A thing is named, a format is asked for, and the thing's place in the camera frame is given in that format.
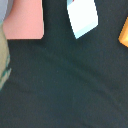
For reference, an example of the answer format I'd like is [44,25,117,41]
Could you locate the light blue milk carton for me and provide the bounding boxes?
[67,0,98,39]

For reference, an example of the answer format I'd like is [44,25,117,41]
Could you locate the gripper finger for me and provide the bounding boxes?
[0,23,11,90]

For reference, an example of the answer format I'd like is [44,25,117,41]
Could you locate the pink serving board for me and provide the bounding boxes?
[3,0,44,40]

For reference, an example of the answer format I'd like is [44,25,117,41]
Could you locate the orange bread loaf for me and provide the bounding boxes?
[119,17,128,47]

